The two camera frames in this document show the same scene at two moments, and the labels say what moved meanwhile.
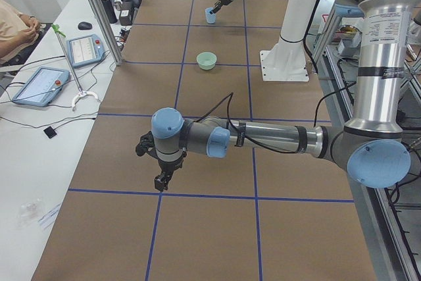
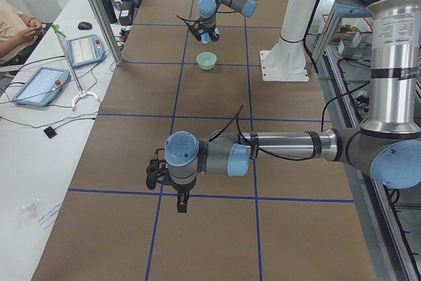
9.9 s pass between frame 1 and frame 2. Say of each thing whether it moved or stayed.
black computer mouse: stayed
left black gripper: moved
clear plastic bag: stayed
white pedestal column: stayed
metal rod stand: stayed
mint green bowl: stayed
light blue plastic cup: moved
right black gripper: moved
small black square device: stayed
